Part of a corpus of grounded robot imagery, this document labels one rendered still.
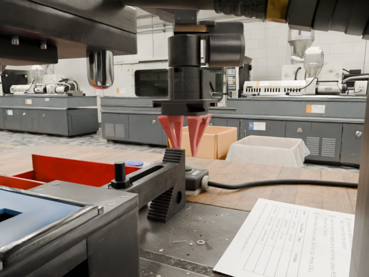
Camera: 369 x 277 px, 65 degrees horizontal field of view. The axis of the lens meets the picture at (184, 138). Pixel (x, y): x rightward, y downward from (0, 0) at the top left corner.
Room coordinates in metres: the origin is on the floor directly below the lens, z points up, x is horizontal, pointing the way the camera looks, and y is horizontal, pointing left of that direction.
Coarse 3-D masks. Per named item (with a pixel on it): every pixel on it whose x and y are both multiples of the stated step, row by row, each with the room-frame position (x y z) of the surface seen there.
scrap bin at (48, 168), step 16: (32, 160) 0.52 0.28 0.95; (48, 160) 0.51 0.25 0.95; (64, 160) 0.49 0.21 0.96; (80, 160) 0.48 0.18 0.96; (0, 176) 0.39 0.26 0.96; (16, 176) 0.49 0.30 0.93; (32, 176) 0.52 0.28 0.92; (48, 176) 0.51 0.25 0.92; (64, 176) 0.49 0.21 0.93; (80, 176) 0.48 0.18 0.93; (96, 176) 0.46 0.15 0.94; (112, 176) 0.45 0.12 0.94
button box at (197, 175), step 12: (192, 168) 0.53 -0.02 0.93; (192, 180) 0.47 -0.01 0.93; (204, 180) 0.48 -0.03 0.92; (264, 180) 0.52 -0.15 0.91; (276, 180) 0.53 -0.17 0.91; (288, 180) 0.53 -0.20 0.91; (300, 180) 0.53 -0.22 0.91; (312, 180) 0.52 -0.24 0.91; (324, 180) 0.52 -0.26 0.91; (192, 192) 0.47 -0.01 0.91
